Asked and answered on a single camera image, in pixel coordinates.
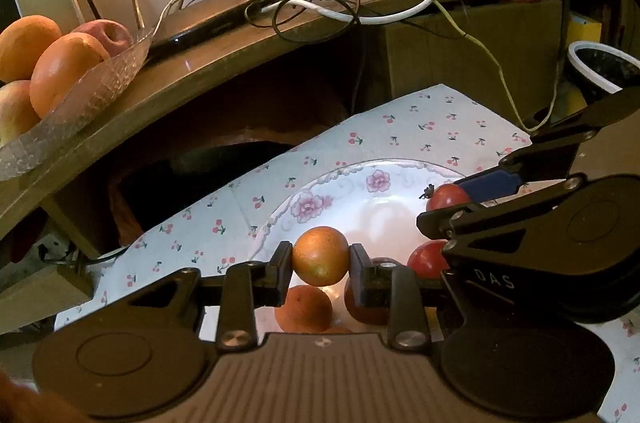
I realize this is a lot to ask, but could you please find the red apple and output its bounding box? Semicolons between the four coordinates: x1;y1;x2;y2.
70;19;135;58

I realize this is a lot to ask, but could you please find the tangle of cables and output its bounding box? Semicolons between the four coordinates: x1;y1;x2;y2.
155;0;561;134

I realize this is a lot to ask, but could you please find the cherry print tablecloth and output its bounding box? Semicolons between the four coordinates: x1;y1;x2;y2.
55;84;640;423

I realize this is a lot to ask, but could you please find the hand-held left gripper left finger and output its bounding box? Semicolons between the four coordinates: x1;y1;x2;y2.
55;241;294;352

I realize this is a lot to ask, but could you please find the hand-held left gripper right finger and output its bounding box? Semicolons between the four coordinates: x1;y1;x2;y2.
349;243;446;351

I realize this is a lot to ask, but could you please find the large orange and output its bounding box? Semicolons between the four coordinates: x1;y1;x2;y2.
29;32;112;120
0;15;63;84

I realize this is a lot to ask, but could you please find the large dark red tomato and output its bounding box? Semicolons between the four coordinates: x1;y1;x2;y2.
344;257;401;326

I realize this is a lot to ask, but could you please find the dark storage shelf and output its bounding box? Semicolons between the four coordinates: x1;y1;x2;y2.
440;0;640;104

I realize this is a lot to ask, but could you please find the black trash bag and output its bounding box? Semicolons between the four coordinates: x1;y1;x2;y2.
575;47;640;96

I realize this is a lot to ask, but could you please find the pale yellow apple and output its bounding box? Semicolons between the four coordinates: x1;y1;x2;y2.
0;80;42;148

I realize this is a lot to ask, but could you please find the glass bowl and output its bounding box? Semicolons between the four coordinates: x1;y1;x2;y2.
0;28;156;181

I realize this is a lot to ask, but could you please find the small mandarin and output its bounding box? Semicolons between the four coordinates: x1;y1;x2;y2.
275;285;333;334
292;226;350;288

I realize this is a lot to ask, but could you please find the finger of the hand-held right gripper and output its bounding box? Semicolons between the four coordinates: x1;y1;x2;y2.
416;175;591;262
457;87;640;204

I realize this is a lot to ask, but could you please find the black flat router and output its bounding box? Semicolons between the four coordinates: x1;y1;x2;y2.
75;0;286;61

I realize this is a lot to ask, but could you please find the yellow box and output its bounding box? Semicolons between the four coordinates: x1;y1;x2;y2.
570;14;603;71

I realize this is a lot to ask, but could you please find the small red tomato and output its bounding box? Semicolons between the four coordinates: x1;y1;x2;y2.
425;183;473;211
406;239;451;281

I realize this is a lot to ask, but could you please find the white floral plate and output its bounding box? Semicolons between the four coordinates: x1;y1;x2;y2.
249;159;501;336

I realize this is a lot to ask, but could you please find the wooden desk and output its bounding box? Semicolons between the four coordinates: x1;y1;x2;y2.
0;0;566;349

